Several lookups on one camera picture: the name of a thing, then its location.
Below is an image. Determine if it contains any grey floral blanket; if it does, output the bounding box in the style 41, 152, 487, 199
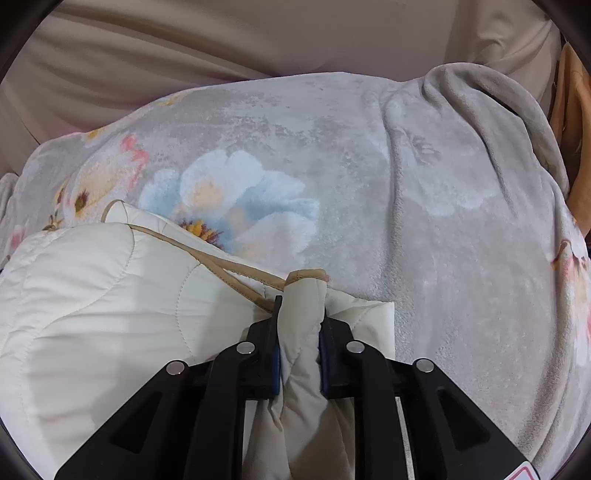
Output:
0, 62, 591, 480

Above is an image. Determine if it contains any beige backdrop curtain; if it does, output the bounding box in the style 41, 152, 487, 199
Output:
0, 0, 566, 158

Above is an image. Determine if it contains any orange towel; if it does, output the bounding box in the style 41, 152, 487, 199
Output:
549, 45, 591, 220

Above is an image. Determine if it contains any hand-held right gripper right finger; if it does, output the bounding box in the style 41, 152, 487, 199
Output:
318, 315, 533, 480

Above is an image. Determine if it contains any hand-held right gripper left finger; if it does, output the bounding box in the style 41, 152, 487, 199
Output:
54, 295, 283, 480

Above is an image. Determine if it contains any cream quilted jacket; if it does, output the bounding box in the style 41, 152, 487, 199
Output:
0, 199, 399, 480

